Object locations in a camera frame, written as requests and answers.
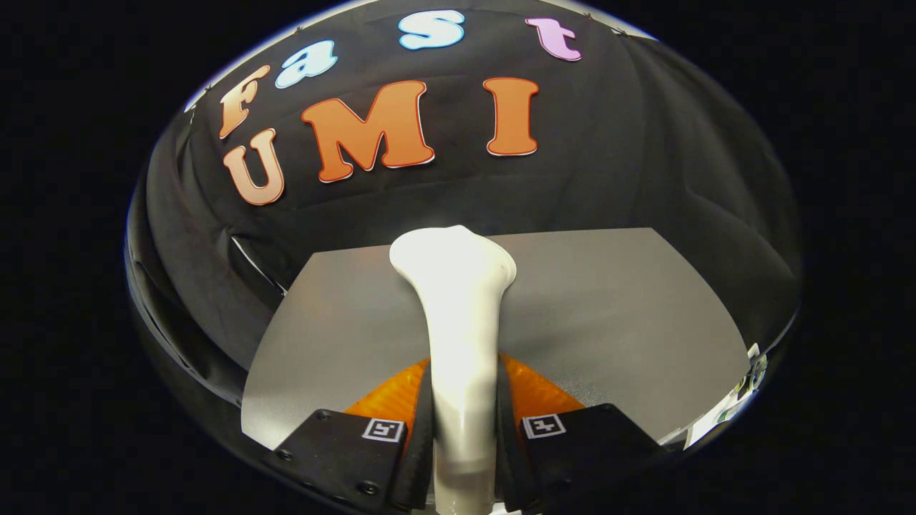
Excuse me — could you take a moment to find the white garment steamer head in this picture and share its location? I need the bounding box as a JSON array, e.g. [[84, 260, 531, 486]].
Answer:
[[389, 225, 517, 515]]

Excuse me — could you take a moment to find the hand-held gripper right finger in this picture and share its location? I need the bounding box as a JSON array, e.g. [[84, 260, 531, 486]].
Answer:
[[495, 353, 670, 513]]

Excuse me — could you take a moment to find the white desk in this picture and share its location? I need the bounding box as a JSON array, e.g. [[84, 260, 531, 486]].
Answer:
[[683, 343, 770, 450]]

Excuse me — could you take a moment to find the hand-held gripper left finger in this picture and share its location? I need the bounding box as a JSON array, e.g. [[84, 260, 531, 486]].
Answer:
[[261, 358, 436, 512]]

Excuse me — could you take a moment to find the grey cabinet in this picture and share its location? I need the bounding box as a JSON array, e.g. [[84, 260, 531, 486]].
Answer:
[[241, 227, 752, 451]]

